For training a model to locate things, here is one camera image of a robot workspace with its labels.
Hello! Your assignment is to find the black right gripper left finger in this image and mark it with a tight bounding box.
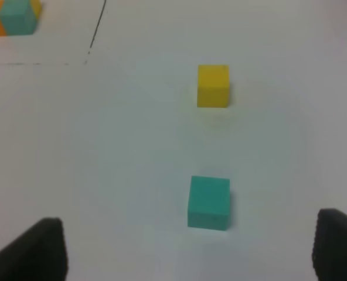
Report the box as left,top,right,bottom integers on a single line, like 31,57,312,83
0,218,68,280

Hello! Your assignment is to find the template teal cube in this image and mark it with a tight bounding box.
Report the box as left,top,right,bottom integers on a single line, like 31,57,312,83
0,0,38,36

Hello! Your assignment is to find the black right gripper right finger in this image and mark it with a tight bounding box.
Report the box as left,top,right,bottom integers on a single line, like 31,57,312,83
312,208,347,281

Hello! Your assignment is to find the template yellow cube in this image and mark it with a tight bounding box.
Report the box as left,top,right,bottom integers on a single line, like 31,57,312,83
30,0,42,20

